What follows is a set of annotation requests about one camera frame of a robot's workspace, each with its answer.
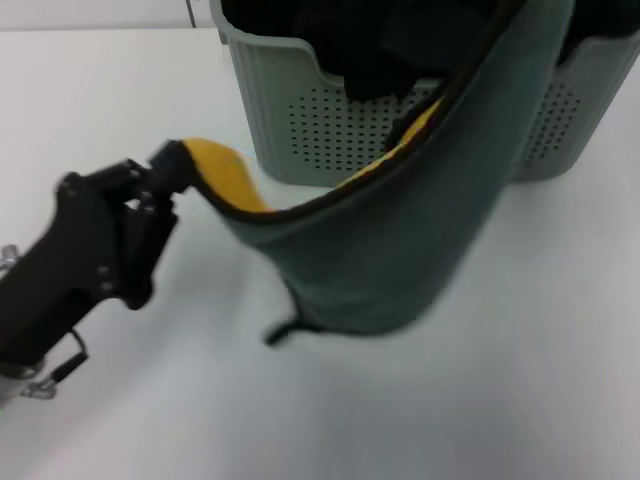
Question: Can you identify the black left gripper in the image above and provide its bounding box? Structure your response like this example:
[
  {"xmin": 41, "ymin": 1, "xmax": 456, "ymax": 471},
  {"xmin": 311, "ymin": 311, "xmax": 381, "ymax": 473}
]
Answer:
[{"xmin": 0, "ymin": 139, "xmax": 195, "ymax": 367}]

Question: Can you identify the green and yellow towel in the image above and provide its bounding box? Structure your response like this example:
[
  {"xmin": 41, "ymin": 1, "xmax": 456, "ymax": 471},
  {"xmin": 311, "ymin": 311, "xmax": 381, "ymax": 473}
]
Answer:
[{"xmin": 182, "ymin": 0, "xmax": 577, "ymax": 347}]

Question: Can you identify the green perforated storage basket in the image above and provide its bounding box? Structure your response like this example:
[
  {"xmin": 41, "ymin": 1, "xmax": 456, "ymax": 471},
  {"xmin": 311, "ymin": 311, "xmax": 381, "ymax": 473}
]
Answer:
[{"xmin": 209, "ymin": 0, "xmax": 640, "ymax": 184}]

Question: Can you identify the black cloth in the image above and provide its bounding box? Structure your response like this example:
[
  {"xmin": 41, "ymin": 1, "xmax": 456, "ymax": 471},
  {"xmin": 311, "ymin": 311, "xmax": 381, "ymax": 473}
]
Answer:
[{"xmin": 294, "ymin": 0, "xmax": 419, "ymax": 102}]

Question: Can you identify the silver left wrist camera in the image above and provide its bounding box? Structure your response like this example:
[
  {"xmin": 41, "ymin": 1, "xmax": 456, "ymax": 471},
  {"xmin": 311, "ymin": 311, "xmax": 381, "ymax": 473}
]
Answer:
[{"xmin": 19, "ymin": 377, "xmax": 56, "ymax": 402}]

